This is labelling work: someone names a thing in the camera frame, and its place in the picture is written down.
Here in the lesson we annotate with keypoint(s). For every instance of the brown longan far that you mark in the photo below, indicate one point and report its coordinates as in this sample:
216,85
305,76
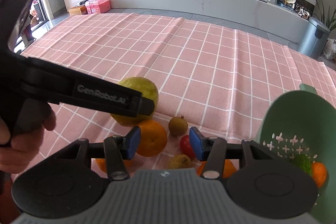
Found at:
178,126

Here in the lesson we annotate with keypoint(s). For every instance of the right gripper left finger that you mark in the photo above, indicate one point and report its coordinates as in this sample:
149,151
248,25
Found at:
114,150

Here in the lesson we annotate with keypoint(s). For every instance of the person's left hand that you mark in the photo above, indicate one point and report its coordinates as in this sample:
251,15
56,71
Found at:
25,147

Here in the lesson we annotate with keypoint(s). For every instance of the brown longan middle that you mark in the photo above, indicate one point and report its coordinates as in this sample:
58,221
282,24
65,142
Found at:
179,162

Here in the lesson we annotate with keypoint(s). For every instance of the orange mandarin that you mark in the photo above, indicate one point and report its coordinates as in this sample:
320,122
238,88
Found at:
102,164
153,138
319,173
229,169

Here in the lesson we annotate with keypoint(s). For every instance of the green plastic colander bowl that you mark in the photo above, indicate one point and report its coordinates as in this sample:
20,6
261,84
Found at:
300,124

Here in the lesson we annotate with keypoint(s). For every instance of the pink storage box on floor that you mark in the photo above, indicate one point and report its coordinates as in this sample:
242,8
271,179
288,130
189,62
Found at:
97,6

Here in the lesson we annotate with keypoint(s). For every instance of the white plastic bag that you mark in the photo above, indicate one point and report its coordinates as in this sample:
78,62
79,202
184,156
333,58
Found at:
329,49

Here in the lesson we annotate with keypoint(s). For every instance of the brown longan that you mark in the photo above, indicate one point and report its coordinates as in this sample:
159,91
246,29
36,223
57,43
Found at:
178,126
179,162

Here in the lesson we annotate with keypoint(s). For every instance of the grey metal trash bin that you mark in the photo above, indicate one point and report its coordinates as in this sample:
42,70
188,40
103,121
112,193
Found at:
314,39

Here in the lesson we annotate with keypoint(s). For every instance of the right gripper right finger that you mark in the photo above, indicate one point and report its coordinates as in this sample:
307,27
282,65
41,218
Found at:
214,151

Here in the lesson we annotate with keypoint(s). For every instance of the green cucumber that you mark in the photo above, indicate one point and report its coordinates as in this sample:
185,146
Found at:
303,163

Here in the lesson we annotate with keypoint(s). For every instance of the pink checkered tablecloth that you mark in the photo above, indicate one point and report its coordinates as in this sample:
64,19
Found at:
221,80

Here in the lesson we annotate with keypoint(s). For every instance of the large yellow-green pomelo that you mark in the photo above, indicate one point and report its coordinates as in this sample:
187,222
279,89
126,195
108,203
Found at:
148,90

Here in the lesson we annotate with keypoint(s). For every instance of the tall leaf plant by bin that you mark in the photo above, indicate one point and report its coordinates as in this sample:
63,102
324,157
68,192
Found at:
324,15

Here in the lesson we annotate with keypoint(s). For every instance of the long white marble counter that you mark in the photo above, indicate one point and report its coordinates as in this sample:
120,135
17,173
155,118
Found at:
253,13

